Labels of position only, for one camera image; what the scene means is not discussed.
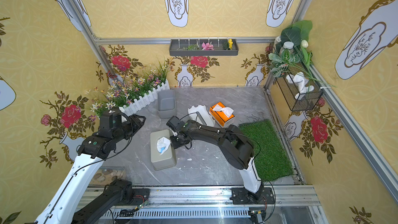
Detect white picket fence flower planter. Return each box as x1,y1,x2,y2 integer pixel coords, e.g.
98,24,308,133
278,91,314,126
88,60,171,117

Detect white cloth in basket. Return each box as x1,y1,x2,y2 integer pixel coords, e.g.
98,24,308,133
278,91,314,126
286,72,315,100

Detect grey wall shelf tray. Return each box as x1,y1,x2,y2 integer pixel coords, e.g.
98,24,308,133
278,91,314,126
169,38,239,57

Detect orange tissue box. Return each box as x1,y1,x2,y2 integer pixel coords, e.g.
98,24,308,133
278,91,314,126
209,102,235,128

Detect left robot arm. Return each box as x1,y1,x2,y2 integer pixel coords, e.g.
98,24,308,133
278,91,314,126
35,107,146,224

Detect blue tissue paper pack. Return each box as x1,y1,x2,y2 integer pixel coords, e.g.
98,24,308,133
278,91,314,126
157,137,171,155

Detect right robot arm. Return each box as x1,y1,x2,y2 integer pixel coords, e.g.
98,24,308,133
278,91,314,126
166,116,264,202

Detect tray of sand and stones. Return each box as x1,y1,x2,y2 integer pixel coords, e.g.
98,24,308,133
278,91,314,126
89,167,126,186

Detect pink flower on shelf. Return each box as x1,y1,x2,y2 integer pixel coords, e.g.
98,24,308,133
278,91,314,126
202,42,214,51

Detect yellow figure on shelf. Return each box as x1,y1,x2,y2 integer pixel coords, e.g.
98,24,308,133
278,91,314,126
228,39,233,50

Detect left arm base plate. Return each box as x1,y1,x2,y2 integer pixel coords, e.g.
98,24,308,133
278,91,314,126
125,188,150,206

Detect black wire wall basket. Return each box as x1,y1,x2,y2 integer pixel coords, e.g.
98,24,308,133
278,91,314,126
276,64,323,112

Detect grey plastic bin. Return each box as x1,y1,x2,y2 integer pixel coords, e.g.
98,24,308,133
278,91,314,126
157,90,177,119

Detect green artificial grass mat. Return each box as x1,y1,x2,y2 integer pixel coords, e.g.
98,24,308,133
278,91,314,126
238,120,293,181

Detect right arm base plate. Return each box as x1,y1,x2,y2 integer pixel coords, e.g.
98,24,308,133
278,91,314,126
230,187,276,205

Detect beige tissue box lid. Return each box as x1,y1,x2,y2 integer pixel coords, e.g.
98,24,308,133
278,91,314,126
150,130,177,171

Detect green leafy artificial plant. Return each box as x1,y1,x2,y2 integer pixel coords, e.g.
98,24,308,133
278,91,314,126
268,20,331,87

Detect white tissue box lid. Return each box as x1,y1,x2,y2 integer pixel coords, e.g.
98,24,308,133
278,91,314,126
188,105,215,127

